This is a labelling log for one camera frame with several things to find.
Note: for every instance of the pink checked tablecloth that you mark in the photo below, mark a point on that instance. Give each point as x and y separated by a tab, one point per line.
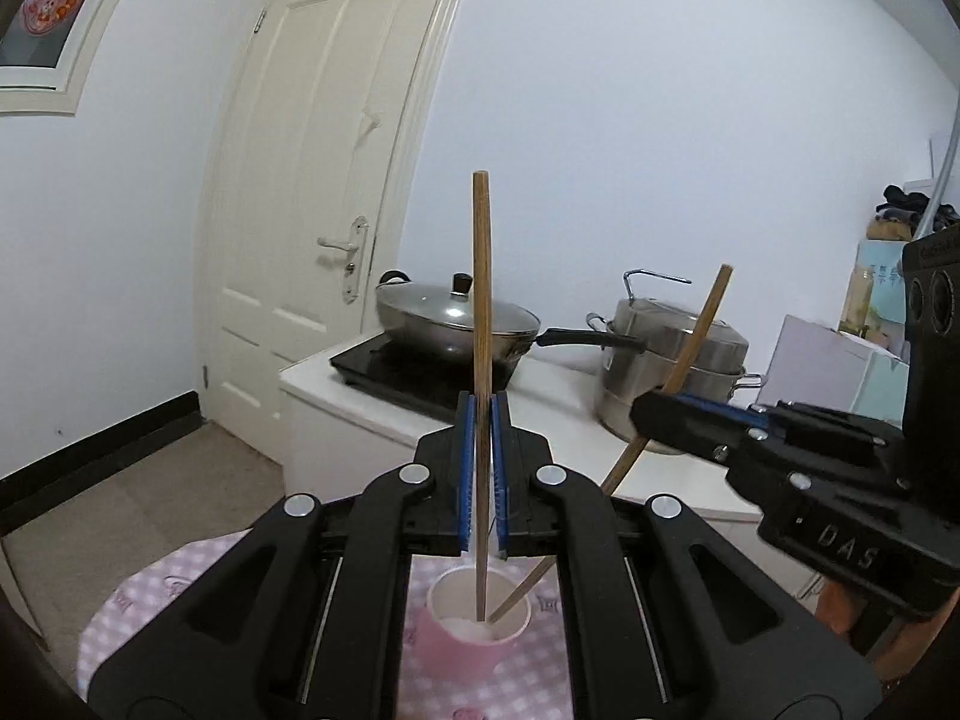
135	615

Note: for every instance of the black induction cooker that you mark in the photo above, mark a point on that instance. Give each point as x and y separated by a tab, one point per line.
390	382

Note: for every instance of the cream panel door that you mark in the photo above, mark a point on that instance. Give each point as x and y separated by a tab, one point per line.
300	165

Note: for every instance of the brown wooden chopstick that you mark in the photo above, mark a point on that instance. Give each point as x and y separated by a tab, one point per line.
701	322
481	277

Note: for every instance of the white counter cabinet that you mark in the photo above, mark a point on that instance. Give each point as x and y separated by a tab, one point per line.
570	420

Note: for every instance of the cream framed window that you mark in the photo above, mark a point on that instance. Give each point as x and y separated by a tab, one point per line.
67	82

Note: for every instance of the stainless steel steamer pot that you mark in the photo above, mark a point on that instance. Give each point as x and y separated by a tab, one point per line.
720	360

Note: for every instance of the person's right hand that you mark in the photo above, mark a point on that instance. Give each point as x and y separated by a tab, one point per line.
909	645

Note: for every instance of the white pipe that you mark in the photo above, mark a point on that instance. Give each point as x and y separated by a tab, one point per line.
936	195

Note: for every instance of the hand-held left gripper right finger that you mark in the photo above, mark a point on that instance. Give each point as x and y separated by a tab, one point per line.
501	465

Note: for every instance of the pale lavender box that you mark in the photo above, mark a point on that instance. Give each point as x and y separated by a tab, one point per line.
825	367

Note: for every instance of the dark clothes pile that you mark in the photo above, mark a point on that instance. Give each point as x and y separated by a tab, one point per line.
904	202

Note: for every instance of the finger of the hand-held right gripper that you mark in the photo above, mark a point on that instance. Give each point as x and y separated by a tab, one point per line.
731	409
682	424

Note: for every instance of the teal box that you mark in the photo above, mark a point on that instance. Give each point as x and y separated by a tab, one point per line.
889	285

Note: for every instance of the brown paper bag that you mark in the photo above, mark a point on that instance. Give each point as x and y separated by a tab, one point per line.
885	229

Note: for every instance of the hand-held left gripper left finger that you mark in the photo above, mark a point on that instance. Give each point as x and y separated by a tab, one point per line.
465	465

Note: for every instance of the pink cup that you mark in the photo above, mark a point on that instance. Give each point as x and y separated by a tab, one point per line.
450	660

